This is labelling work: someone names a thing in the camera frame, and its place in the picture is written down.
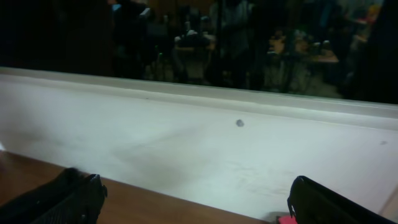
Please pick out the red soccer t-shirt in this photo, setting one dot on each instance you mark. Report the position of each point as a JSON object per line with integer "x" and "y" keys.
{"x": 286, "y": 220}

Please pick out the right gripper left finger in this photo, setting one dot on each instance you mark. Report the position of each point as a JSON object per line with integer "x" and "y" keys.
{"x": 81, "y": 204}

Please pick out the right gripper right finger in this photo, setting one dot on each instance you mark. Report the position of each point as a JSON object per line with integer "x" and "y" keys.
{"x": 311, "y": 203}

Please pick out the folded black Nike shirt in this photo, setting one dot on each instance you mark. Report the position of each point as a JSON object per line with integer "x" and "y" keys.
{"x": 32, "y": 204}

